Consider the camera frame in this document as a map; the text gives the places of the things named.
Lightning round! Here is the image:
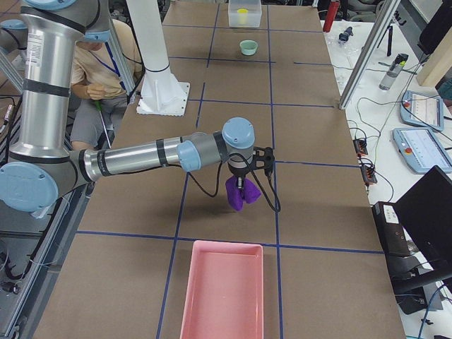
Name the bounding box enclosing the seated person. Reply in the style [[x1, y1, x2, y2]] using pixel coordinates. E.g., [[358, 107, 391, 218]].
[[69, 19, 145, 152]]

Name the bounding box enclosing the red bottle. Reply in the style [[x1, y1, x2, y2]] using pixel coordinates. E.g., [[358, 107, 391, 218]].
[[323, 0, 340, 32]]

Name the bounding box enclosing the teach pendant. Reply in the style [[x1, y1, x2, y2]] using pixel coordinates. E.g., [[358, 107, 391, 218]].
[[392, 127, 451, 174], [400, 90, 444, 132]]

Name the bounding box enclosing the black box device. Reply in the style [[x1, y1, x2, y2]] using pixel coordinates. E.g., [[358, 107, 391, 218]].
[[371, 201, 410, 257]]

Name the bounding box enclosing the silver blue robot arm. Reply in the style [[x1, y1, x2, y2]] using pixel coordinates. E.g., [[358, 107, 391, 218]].
[[1, 1, 256, 212]]

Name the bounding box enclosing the clear water bottle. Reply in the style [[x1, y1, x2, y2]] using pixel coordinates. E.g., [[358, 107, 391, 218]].
[[379, 53, 409, 90]]

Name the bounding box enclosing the aluminium frame post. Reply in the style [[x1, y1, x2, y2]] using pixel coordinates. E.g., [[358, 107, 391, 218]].
[[338, 0, 400, 110]]

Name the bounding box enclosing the dark blue folded umbrella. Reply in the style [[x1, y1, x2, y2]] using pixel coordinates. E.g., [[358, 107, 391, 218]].
[[338, 26, 353, 43]]

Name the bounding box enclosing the purple cloth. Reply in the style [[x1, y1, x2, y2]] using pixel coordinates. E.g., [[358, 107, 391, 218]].
[[225, 176, 261, 211]]

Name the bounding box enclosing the teach pendant near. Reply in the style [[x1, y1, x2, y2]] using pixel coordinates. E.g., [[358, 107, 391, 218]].
[[392, 127, 451, 174]]

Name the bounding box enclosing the green handled tool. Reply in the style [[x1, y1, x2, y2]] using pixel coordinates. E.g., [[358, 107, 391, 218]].
[[94, 100, 112, 148]]

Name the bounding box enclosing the black monitor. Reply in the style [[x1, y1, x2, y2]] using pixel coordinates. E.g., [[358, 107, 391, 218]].
[[393, 165, 451, 269]]

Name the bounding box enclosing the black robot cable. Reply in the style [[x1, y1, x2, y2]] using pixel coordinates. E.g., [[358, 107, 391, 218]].
[[186, 148, 282, 213]]

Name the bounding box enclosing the yellow plastic cup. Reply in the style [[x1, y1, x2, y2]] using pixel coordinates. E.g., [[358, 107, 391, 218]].
[[237, 8, 248, 25]]

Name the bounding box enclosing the pink plastic bin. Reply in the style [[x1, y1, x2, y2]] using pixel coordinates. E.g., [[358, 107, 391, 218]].
[[180, 240, 264, 338]]

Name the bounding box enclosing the clear plastic bin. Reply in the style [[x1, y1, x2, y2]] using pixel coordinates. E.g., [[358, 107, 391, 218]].
[[228, 0, 262, 28]]

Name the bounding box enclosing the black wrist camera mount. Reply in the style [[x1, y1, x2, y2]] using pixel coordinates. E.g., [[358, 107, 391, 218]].
[[252, 146, 275, 177]]

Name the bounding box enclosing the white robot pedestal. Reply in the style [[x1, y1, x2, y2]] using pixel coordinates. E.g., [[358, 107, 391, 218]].
[[126, 0, 190, 117]]

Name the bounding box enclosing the teach pendant far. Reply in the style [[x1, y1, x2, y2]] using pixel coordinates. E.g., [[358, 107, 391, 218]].
[[400, 90, 444, 132]]

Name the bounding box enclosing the mint green bowl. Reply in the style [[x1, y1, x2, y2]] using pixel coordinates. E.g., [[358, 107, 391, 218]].
[[239, 40, 258, 56]]

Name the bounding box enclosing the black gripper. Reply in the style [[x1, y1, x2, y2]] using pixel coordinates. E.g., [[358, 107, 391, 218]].
[[228, 164, 249, 203]]

